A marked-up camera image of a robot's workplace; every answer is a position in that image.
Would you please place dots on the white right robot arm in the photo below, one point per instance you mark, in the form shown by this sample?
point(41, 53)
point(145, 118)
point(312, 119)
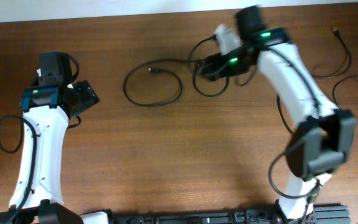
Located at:
point(323, 133)

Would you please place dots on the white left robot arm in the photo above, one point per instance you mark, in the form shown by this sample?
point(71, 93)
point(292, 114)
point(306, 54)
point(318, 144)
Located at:
point(47, 105)

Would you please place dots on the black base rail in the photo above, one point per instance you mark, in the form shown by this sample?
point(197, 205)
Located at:
point(197, 217)

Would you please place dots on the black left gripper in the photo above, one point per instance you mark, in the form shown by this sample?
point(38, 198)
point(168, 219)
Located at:
point(87, 94)

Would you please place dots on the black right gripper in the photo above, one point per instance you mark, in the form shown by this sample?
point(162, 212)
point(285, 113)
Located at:
point(212, 61)

